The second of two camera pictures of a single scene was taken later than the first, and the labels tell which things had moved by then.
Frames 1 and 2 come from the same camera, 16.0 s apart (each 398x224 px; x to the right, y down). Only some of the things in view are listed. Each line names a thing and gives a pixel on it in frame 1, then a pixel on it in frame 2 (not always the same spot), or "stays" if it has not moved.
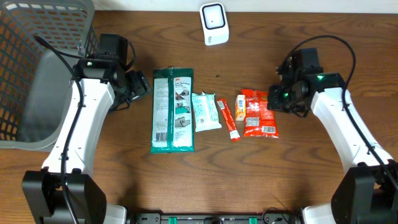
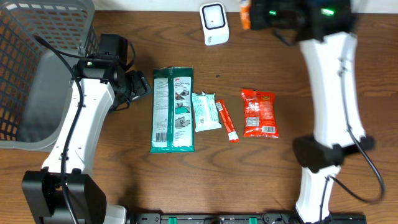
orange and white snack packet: x=240 y=107 to x=244 y=10
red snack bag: x=260 y=120 stays
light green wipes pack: x=206 y=116 stays
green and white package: x=172 y=125 stays
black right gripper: x=274 y=102 to x=255 y=17
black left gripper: x=140 y=85 stays
